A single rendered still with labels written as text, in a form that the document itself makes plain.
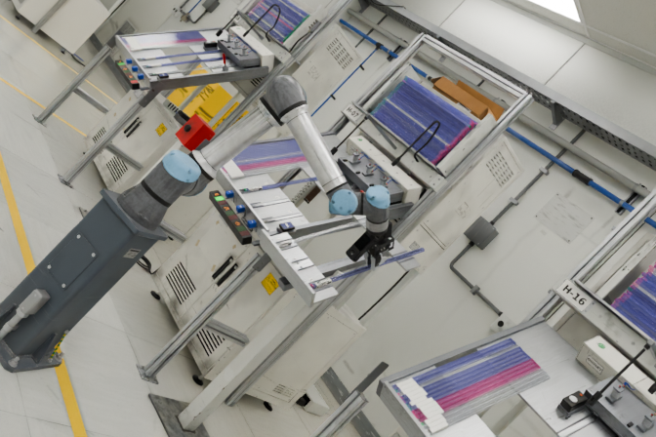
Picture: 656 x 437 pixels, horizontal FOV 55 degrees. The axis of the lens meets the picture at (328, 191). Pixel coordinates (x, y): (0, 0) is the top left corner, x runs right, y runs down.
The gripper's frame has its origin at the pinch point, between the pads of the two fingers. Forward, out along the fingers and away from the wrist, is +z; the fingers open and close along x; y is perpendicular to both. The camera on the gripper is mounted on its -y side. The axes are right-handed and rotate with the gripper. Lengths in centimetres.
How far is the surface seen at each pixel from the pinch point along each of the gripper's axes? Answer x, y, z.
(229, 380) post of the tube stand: 9, -56, 35
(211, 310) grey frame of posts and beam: 33, -50, 25
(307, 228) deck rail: 36.2, -4.2, 9.2
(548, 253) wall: 30, 160, 123
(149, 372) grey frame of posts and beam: 33, -78, 42
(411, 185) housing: 38, 50, 16
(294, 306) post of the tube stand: 11.2, -25.5, 16.1
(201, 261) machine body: 85, -35, 56
